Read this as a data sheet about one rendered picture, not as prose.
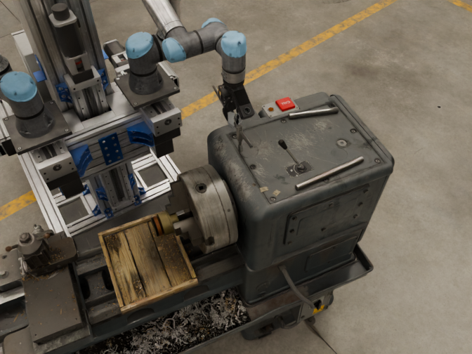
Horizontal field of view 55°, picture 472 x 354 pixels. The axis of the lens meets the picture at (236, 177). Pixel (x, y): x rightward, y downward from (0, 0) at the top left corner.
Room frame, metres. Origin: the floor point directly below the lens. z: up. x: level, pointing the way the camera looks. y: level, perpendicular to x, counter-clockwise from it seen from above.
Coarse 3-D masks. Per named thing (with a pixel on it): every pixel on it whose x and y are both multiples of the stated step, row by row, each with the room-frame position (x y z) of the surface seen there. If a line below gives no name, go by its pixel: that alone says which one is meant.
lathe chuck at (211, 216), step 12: (192, 180) 0.99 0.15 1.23; (204, 180) 0.99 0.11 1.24; (192, 192) 0.93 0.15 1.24; (204, 192) 0.94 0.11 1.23; (216, 192) 0.94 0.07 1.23; (192, 204) 0.91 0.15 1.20; (204, 204) 0.90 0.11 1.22; (216, 204) 0.90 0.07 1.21; (204, 216) 0.86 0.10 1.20; (216, 216) 0.87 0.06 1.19; (204, 228) 0.83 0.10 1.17; (216, 228) 0.84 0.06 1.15; (216, 240) 0.82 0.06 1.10; (228, 240) 0.84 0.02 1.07; (204, 252) 0.83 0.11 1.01
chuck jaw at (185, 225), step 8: (192, 216) 0.92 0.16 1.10; (176, 224) 0.89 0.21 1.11; (184, 224) 0.89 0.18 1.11; (192, 224) 0.88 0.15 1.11; (176, 232) 0.86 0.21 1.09; (184, 232) 0.85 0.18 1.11; (192, 232) 0.84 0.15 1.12; (200, 232) 0.84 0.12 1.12; (192, 240) 0.81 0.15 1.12; (200, 240) 0.82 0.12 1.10; (208, 240) 0.82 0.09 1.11
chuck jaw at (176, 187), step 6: (180, 180) 1.04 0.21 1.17; (174, 186) 1.00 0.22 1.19; (180, 186) 1.00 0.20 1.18; (174, 192) 0.98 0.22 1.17; (180, 192) 0.98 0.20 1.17; (174, 198) 0.97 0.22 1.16; (180, 198) 0.97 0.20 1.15; (186, 198) 0.97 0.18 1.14; (168, 204) 0.96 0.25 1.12; (174, 204) 0.95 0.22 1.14; (180, 204) 0.95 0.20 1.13; (186, 204) 0.96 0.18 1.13; (168, 210) 0.93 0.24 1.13; (174, 210) 0.94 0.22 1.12; (180, 210) 0.94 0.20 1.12
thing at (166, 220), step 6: (156, 216) 0.91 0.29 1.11; (162, 216) 0.91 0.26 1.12; (168, 216) 0.91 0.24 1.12; (174, 216) 0.92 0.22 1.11; (156, 222) 0.89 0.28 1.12; (162, 222) 0.89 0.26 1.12; (168, 222) 0.89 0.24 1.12; (174, 222) 0.90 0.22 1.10; (156, 228) 0.87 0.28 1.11; (162, 228) 0.87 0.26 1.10; (168, 228) 0.87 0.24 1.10; (156, 234) 0.87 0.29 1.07; (162, 234) 0.87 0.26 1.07; (168, 234) 0.87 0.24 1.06
